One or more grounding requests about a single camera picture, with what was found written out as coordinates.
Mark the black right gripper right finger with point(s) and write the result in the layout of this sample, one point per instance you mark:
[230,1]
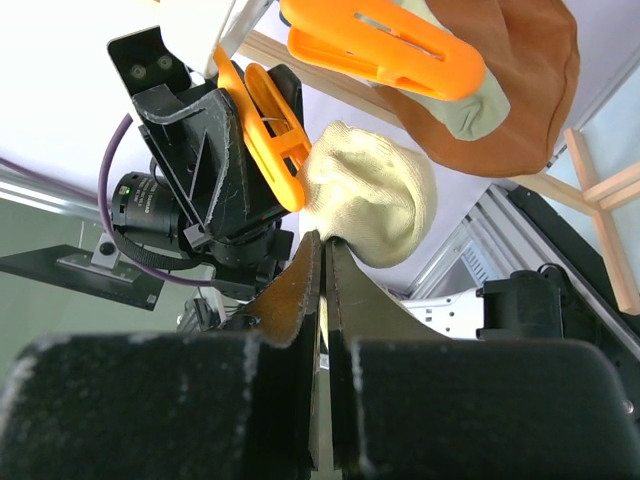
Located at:
[410,403]

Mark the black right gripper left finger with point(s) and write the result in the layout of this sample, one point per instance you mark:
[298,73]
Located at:
[233,402]

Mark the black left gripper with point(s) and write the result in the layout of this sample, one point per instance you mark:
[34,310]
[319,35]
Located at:
[235,250]

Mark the orange clothes peg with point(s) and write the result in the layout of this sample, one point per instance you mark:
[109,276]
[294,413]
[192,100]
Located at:
[381,42]
[270,135]

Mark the white round clip hanger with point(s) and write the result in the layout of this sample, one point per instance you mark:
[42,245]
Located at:
[192,30]

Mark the cream sock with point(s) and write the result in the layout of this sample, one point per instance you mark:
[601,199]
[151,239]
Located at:
[369,191]
[468,120]

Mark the orange sock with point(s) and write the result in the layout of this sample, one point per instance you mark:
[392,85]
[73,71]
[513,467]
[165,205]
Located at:
[532,49]

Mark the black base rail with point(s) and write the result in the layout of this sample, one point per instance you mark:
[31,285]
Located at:
[574,251]

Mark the wooden drying rack frame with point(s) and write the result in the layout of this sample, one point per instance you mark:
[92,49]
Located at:
[593,197]

